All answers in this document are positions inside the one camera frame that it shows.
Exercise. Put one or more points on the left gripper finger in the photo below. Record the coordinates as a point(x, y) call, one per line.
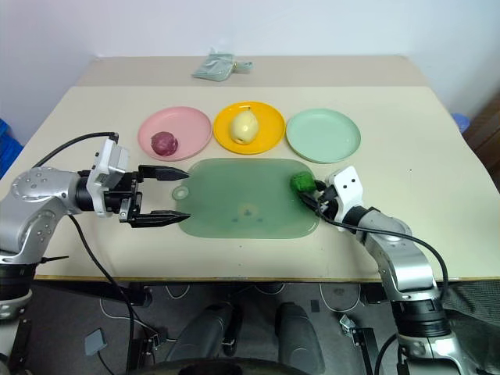
point(162, 173)
point(160, 218)

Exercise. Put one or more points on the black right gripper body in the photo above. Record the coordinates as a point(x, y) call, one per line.
point(328, 203)

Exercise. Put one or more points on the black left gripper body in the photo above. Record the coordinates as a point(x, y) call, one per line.
point(127, 193)

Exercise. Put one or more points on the green vegetable toy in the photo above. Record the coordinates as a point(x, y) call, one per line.
point(301, 181)

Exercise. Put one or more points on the dark domed robot base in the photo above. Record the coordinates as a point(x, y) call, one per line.
point(234, 369)

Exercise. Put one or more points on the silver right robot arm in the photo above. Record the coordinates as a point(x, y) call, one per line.
point(406, 258)

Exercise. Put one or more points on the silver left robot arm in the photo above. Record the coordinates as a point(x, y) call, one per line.
point(35, 187)

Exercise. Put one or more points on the mint green plate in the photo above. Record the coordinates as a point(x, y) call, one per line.
point(324, 134)

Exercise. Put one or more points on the pink plate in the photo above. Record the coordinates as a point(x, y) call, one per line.
point(176, 121)

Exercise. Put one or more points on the yellow plate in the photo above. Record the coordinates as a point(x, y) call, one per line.
point(269, 125)

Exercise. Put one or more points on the purple round fruit toy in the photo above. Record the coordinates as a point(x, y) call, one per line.
point(164, 143)

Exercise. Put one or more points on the translucent green cutting board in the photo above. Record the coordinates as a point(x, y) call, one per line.
point(242, 187)

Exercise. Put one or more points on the pale yellow pear toy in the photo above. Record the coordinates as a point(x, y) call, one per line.
point(243, 127)

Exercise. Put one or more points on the crumpled plastic bag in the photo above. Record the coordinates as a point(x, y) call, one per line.
point(213, 68)

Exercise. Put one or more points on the dark rounded robot leg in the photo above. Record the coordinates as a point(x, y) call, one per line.
point(298, 336)
point(207, 332)

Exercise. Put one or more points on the blue plastic crate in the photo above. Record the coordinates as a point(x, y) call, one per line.
point(8, 144)

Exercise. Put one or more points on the small pale keyring charm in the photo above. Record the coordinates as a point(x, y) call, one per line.
point(244, 66)

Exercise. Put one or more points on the grey square floor box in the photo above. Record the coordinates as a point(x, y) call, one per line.
point(95, 342)

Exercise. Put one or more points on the brown wooden furniture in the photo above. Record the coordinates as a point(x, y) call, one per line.
point(488, 129)

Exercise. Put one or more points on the grey mesh fabric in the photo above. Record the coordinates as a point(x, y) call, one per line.
point(476, 312)

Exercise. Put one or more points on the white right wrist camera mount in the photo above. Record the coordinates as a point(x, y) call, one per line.
point(347, 183)

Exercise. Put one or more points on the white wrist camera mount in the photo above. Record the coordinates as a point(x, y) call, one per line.
point(102, 164)
point(347, 183)

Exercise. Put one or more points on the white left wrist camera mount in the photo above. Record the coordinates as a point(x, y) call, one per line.
point(102, 164)

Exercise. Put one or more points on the black caster bracket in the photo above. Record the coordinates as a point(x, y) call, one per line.
point(361, 343)
point(150, 347)

